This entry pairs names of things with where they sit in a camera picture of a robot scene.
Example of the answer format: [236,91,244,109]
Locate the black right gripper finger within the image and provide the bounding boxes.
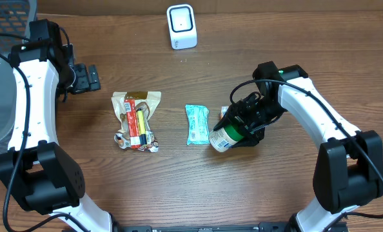
[213,111,239,131]
[232,128,265,148]

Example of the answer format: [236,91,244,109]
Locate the orange Kleenex tissue pack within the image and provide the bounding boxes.
[219,106,228,119]

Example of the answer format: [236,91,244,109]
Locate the green lid jar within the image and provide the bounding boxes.
[209,124,244,152]

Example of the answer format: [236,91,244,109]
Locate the teal tissue packet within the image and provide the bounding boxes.
[185,104,210,145]

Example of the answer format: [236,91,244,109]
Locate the beige brown snack bag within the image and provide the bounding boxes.
[112,92,161,153]

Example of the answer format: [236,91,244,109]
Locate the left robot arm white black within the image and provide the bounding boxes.
[0,19,120,231]

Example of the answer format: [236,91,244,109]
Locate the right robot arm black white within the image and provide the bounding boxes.
[209,61,383,231]

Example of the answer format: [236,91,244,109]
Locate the white barcode scanner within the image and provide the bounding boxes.
[166,4,197,50]

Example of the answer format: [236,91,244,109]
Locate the grey plastic mesh basket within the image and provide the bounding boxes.
[0,0,37,154]

